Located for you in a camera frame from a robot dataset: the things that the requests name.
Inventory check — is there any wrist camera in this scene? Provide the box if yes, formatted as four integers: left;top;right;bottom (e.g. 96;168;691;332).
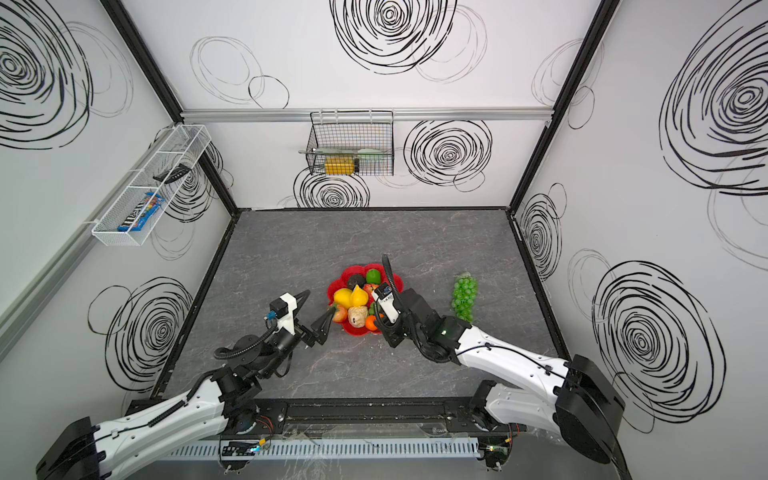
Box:
265;293;298;335
372;283;400;324

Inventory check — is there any grey slotted cable duct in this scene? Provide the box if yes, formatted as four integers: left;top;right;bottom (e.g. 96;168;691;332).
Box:
163;438;480;462

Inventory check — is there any small yellow fake fruit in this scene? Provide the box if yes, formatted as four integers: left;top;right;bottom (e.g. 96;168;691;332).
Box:
350;285;369;307

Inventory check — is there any black fake avocado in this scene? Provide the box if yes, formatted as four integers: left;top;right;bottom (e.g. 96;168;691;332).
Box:
347;274;367;291

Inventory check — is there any black remote control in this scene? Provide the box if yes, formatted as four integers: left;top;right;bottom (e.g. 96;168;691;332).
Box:
153;163;191;185

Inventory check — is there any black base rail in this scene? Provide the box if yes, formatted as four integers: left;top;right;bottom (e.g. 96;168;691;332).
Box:
128;395;607;436

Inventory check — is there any orange fake tomato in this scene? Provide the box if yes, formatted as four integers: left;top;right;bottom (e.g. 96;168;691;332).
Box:
365;315;378;332

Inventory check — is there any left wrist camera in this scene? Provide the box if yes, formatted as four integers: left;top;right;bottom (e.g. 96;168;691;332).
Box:
265;293;298;335

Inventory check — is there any green fake lime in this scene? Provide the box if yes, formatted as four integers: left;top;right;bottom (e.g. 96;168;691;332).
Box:
366;268;382;285

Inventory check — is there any fake red strawberry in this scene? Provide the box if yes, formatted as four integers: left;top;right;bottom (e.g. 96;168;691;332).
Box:
332;304;348;323

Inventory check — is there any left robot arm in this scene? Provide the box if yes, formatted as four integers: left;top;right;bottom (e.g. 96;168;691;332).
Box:
35;291;336;479

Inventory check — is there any fake red apple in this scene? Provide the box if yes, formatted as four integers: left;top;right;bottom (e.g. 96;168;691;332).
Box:
363;284;378;301

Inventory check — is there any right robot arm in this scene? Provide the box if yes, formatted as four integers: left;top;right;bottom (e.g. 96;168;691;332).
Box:
373;285;625;468

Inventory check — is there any yellow fake lemon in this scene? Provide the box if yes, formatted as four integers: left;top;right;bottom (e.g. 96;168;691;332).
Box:
333;288;353;309

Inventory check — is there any green fake grape bunch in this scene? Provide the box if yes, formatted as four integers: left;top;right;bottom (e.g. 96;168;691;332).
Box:
451;272;478;323

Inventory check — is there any blue candy packet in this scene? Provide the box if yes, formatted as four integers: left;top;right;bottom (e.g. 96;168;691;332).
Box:
117;192;165;232

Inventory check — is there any yellow box in basket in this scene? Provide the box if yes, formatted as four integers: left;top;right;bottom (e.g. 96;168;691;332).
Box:
324;155;357;176

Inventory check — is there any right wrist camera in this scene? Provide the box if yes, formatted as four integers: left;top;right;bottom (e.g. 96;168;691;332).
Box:
372;283;400;324

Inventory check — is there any black wire wall basket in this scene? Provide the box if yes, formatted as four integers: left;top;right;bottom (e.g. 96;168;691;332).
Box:
299;109;395;176

